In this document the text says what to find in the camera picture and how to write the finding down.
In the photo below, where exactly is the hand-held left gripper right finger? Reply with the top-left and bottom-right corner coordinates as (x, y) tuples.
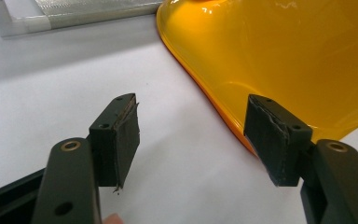
(242, 93), (314, 188)

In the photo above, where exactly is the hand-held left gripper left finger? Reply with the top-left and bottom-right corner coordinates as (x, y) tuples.
(88, 92), (141, 190)

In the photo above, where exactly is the yellow plastic bowl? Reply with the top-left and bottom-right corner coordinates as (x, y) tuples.
(156, 0), (358, 156)

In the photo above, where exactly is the clear acrylic shelf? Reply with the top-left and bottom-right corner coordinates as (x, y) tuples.
(0, 0), (166, 39)

